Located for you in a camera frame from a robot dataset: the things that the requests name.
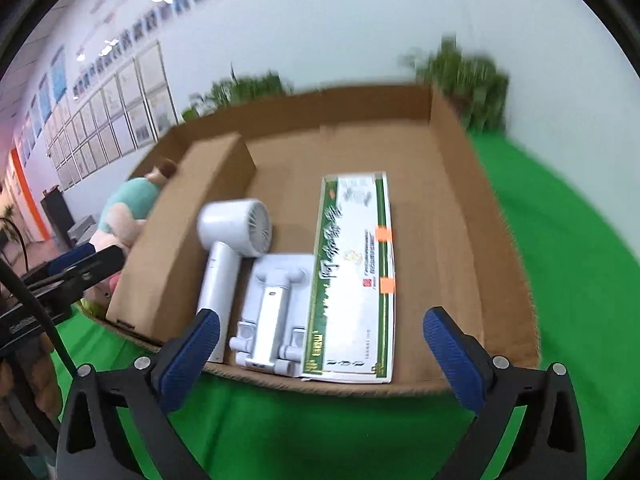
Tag row of portrait photos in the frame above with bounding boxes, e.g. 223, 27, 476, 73
72, 0, 281, 61

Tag black cabinet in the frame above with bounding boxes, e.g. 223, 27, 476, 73
40, 192, 76, 250

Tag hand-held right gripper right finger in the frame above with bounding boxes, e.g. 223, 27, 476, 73
422, 306, 587, 480

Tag green and white carton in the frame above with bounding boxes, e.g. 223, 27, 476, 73
300, 171, 396, 384

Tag white folding fan stand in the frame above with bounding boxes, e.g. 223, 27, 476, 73
229, 252, 316, 376

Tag brown cardboard box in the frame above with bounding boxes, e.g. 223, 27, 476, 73
106, 132, 258, 346

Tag teal and pink plush toy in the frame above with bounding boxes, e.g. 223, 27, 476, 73
82, 157, 178, 311

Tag thin black cable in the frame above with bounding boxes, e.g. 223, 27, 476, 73
0, 217, 28, 276

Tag grey plastic stool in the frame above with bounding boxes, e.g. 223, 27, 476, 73
67, 215, 98, 243

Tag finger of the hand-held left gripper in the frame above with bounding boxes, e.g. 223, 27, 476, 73
47, 244, 97, 276
25, 246, 126, 311

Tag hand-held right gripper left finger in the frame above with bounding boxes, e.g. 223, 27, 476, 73
56, 307, 222, 480

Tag green potted plant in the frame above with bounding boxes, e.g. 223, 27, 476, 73
400, 35, 511, 133
181, 62, 293, 122

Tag white hair dryer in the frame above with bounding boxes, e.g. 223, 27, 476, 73
196, 199, 273, 363

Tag large cardboard box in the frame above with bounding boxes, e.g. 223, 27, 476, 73
82, 82, 543, 396

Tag person's left hand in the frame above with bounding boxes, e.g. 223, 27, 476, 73
0, 335, 63, 416

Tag wall of framed certificates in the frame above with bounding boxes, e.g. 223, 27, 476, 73
20, 40, 178, 191

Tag thick black cable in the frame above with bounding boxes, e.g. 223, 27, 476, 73
0, 259, 80, 378

